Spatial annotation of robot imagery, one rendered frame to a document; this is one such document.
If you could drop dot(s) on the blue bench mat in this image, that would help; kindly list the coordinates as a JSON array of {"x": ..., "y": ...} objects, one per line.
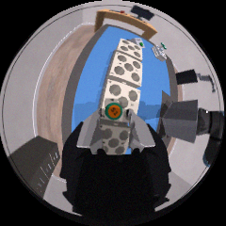
[{"x": 155, "y": 78}]

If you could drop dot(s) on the white tube rack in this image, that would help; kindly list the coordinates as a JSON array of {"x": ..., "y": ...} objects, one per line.
[{"x": 160, "y": 56}]

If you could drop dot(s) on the beige bucket adapter block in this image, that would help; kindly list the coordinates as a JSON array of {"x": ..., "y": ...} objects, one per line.
[
  {"x": 118, "y": 92},
  {"x": 126, "y": 70},
  {"x": 116, "y": 137},
  {"x": 123, "y": 49}
]

